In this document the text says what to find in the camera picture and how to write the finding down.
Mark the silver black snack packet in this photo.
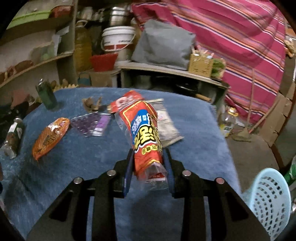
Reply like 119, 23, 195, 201
147, 98, 184, 148

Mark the red noodle snack packet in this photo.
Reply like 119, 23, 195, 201
115, 100, 167, 182

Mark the light blue trash basket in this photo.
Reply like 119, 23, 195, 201
242, 168, 292, 240

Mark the purple blister pack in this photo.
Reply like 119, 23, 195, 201
70, 112, 111, 137

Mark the blue quilted table cloth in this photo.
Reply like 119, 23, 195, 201
1, 88, 241, 240

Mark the cooking oil bottle floor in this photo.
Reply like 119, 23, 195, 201
219, 107, 238, 137

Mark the broom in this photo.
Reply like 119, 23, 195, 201
232, 69, 279, 142

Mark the orange snack packet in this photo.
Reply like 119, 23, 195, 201
32, 118, 70, 161

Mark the crumpled brown paper piece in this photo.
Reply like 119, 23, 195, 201
82, 97, 104, 113

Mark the red heart snack packet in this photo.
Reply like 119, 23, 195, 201
107, 90, 144, 113

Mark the low wooden side table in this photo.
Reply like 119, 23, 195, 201
116, 61, 230, 108

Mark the white-labelled lying jar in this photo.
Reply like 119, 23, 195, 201
1, 117, 25, 159

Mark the yellow egg tray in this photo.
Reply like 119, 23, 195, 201
50, 79, 78, 92

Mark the green glass jar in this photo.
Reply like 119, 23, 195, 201
36, 79, 58, 109

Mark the yellow chopstick holder box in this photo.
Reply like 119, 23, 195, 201
188, 50, 213, 77

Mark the red plastic basket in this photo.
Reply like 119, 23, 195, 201
90, 53, 118, 72

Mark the green leafy vegetable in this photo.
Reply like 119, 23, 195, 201
211, 58, 226, 79

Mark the large yellow oil jug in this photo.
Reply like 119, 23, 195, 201
74, 20, 92, 73

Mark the grey fabric cover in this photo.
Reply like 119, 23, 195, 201
132, 20, 196, 71

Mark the white plastic bucket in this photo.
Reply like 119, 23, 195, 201
101, 26, 135, 62

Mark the wooden corner shelf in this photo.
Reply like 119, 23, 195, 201
1, 1, 78, 104

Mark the striped pink curtain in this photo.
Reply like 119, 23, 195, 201
132, 0, 285, 123

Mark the steel pot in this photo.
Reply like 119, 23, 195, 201
106, 6, 131, 27

